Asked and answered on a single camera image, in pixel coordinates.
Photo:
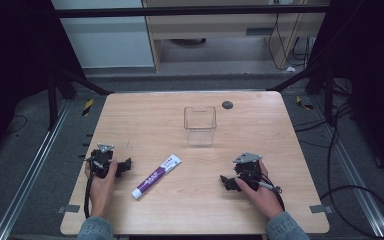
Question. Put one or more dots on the grey tape patch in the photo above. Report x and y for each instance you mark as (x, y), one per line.
(68, 209)
(320, 209)

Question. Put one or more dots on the aluminium floor rail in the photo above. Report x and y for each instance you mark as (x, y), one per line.
(30, 170)
(350, 166)

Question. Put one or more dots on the black metal stand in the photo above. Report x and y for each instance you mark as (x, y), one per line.
(51, 96)
(328, 93)

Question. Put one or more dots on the clear plastic container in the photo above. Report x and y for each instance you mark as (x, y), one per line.
(200, 126)

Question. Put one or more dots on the round grey table grommet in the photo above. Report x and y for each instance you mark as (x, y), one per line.
(227, 105)

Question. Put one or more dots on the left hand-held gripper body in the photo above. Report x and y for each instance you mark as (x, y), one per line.
(100, 160)

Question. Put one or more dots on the white cabinet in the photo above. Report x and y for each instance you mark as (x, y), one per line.
(106, 40)

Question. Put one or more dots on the light wooden desk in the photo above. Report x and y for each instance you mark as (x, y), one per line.
(213, 28)

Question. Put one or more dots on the person's left hand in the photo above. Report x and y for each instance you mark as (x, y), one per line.
(102, 190)

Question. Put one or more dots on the yellow and black tape strip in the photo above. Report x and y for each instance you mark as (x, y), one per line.
(87, 107)
(303, 104)

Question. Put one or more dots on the black horizontal frame bar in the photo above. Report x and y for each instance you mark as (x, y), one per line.
(180, 11)

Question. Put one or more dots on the person's right hand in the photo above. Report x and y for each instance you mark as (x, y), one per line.
(263, 198)

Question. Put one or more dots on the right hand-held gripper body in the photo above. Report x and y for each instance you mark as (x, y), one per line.
(248, 167)

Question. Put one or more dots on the purple and white toothpaste tube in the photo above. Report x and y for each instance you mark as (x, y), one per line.
(156, 176)

